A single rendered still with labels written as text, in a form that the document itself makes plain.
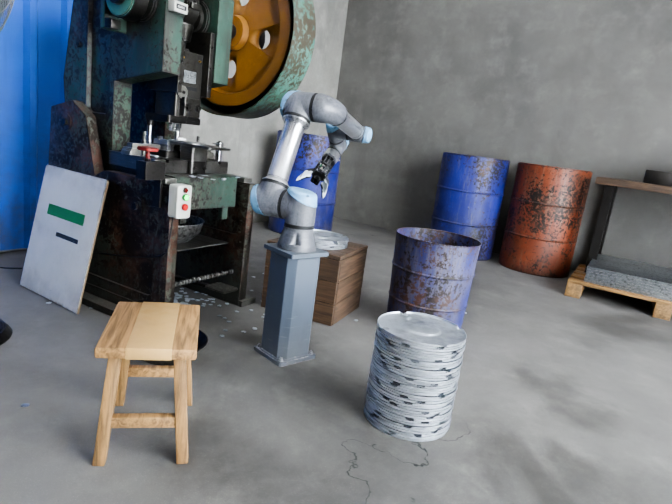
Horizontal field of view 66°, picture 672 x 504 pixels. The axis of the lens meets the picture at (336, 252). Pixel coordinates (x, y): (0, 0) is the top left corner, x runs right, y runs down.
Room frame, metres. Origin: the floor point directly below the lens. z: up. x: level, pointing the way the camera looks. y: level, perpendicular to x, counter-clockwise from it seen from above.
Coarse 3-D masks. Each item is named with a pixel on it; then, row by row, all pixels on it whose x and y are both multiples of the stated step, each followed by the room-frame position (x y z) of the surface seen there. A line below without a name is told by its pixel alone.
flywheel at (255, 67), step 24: (264, 0) 2.68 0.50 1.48; (288, 0) 2.57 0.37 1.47; (240, 24) 2.70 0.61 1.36; (264, 24) 2.67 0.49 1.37; (288, 24) 2.56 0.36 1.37; (240, 48) 2.74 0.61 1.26; (288, 48) 2.57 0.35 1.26; (240, 72) 2.73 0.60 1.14; (264, 72) 2.66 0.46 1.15; (216, 96) 2.76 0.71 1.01; (240, 96) 2.68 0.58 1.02
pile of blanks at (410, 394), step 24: (384, 336) 1.53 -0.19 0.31; (384, 360) 1.52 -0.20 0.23; (408, 360) 1.47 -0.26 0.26; (432, 360) 1.47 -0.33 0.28; (456, 360) 1.51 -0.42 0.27; (384, 384) 1.53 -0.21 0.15; (408, 384) 1.47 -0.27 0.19; (432, 384) 1.48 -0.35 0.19; (456, 384) 1.55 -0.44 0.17; (384, 408) 1.50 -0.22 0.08; (408, 408) 1.47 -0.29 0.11; (432, 408) 1.48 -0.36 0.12; (384, 432) 1.49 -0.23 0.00; (408, 432) 1.47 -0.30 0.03; (432, 432) 1.50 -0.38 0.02
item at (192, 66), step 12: (192, 60) 2.41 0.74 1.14; (192, 72) 2.41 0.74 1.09; (192, 84) 2.41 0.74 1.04; (156, 96) 2.39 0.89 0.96; (168, 96) 2.36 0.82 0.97; (180, 96) 2.34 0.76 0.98; (192, 96) 2.42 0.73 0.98; (156, 108) 2.39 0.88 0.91; (168, 108) 2.35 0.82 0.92; (180, 108) 2.35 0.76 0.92; (192, 108) 2.38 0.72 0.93
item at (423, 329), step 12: (396, 312) 1.73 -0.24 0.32; (408, 312) 1.75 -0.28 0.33; (384, 324) 1.60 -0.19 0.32; (396, 324) 1.62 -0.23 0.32; (408, 324) 1.61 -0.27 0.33; (420, 324) 1.63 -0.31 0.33; (432, 324) 1.65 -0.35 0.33; (444, 324) 1.68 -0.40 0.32; (396, 336) 1.50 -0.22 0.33; (408, 336) 1.52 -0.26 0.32; (420, 336) 1.54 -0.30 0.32; (432, 336) 1.55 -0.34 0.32; (444, 336) 1.56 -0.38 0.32; (456, 336) 1.58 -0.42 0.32
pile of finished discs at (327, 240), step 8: (320, 232) 2.72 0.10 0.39; (328, 232) 2.75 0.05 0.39; (320, 240) 2.51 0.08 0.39; (328, 240) 2.53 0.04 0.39; (336, 240) 2.56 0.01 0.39; (344, 240) 2.58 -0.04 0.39; (320, 248) 2.47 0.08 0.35; (328, 248) 2.48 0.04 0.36; (336, 248) 2.50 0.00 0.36; (344, 248) 2.55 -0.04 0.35
